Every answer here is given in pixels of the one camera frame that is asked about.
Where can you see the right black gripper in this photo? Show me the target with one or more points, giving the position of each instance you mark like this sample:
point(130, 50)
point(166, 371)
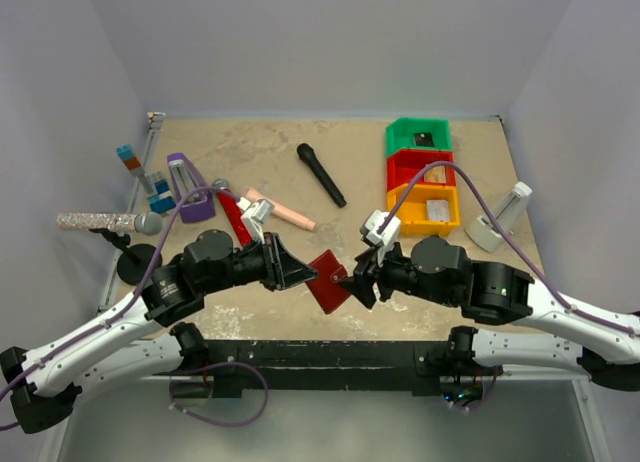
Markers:
point(360, 286)

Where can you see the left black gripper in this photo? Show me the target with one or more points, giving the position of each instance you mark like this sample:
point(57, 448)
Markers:
point(283, 268)

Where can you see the red leather card holder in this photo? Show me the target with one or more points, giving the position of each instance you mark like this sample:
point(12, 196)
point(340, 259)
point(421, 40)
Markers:
point(326, 288)

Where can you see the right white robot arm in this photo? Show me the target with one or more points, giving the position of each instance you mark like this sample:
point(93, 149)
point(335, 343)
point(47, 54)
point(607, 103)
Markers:
point(518, 320)

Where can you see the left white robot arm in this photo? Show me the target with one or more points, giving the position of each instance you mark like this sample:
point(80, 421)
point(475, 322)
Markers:
point(146, 332)

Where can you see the grey card in yellow bin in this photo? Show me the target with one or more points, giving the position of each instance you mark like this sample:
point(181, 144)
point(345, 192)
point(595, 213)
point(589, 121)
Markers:
point(438, 210)

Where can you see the tan card in red bin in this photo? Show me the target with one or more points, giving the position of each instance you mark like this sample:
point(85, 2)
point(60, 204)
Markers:
point(436, 175)

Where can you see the black card in green bin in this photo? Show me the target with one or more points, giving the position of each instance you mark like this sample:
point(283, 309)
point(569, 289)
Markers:
point(423, 139)

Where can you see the pink microphone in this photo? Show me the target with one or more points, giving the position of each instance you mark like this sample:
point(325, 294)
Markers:
point(282, 211)

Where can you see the yellow storage bin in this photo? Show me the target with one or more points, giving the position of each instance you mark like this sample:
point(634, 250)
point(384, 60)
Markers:
point(413, 211)

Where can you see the red microphone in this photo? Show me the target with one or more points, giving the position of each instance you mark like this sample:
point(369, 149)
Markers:
point(232, 211)

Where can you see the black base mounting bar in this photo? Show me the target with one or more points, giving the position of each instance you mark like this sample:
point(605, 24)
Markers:
point(416, 367)

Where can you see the purple metronome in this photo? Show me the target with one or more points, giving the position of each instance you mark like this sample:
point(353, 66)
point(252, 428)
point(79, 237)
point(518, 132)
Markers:
point(185, 177)

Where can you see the red storage bin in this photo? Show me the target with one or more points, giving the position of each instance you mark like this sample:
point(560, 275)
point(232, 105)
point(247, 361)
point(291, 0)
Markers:
point(402, 166)

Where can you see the black microphone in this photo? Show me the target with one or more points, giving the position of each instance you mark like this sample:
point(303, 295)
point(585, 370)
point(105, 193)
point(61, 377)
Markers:
point(308, 156)

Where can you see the white metronome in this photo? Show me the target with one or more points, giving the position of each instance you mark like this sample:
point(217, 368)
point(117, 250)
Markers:
point(507, 211)

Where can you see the blue toy brick tower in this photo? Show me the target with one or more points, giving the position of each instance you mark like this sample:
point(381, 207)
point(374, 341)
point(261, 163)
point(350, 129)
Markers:
point(156, 189)

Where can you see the glitter silver microphone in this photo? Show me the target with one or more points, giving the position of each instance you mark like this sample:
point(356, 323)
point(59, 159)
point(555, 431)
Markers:
point(148, 224)

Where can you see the green storage bin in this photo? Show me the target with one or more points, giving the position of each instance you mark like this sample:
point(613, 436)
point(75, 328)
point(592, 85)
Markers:
point(399, 134)

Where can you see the black microphone stand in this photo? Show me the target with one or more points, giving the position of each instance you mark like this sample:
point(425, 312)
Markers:
point(133, 260)

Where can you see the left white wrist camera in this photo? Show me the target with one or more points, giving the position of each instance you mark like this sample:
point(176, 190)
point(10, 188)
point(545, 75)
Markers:
point(254, 215)

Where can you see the left aluminium frame rail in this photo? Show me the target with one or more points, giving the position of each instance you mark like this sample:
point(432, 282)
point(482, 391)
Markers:
point(136, 198)

